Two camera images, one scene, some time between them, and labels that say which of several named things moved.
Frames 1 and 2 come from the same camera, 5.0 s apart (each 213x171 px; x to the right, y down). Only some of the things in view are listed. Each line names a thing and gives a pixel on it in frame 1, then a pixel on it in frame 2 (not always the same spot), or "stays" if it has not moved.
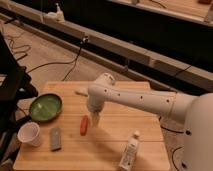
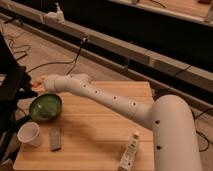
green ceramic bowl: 45,107 stays
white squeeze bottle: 127,160 stays
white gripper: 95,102 to 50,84
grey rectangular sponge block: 55,139 stays
